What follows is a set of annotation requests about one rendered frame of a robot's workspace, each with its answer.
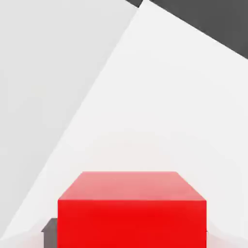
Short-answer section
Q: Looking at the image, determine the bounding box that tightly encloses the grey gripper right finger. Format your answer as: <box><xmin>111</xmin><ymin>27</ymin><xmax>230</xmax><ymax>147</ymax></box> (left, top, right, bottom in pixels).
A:
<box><xmin>206</xmin><ymin>230</ymin><xmax>241</xmax><ymax>248</ymax></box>

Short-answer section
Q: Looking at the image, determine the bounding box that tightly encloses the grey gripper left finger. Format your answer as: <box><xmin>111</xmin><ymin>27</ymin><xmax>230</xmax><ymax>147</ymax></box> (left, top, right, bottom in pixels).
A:
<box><xmin>7</xmin><ymin>217</ymin><xmax>58</xmax><ymax>248</ymax></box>

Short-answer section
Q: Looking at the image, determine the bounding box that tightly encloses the small red cube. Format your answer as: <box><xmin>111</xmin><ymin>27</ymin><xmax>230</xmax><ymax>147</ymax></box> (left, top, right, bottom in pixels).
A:
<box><xmin>57</xmin><ymin>171</ymin><xmax>207</xmax><ymax>248</ymax></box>

